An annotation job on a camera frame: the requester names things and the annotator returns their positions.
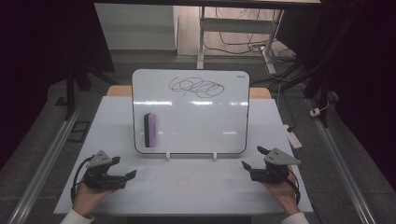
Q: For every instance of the white power strip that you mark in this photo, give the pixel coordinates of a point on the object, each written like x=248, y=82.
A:
x=293, y=138

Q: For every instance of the pink and black eraser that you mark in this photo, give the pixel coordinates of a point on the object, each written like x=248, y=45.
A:
x=151, y=130

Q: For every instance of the person's left hand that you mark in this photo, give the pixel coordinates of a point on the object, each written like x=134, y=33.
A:
x=87, y=197

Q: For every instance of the white whiteboard foot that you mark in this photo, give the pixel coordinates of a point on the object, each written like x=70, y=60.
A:
x=167, y=156
x=214, y=156

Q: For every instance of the aluminium rail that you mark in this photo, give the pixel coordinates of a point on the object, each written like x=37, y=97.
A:
x=46, y=161
x=339, y=165

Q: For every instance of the black floor plate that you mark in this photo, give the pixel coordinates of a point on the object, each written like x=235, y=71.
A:
x=78, y=131

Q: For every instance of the white whiteboard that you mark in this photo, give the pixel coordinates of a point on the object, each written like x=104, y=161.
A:
x=193, y=124

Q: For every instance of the white table cover sheet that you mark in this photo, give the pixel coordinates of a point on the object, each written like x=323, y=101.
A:
x=186, y=193

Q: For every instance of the wooden table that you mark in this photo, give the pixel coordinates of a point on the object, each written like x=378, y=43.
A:
x=120, y=91

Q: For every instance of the white cabinet panel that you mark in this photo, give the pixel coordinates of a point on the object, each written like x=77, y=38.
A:
x=134, y=28

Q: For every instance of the person's right hand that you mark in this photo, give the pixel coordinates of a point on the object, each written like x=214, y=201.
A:
x=283, y=194

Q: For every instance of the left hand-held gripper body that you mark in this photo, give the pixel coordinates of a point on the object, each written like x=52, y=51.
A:
x=101, y=179

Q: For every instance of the white desk frame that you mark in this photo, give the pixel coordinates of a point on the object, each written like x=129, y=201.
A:
x=236, y=25

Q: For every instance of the black metal stand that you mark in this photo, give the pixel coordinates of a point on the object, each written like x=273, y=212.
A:
x=70, y=93
x=323, y=81

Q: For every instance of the small white adapter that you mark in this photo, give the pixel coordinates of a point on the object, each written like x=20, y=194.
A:
x=315, y=112

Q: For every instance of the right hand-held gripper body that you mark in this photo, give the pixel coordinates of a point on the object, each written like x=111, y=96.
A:
x=274, y=169

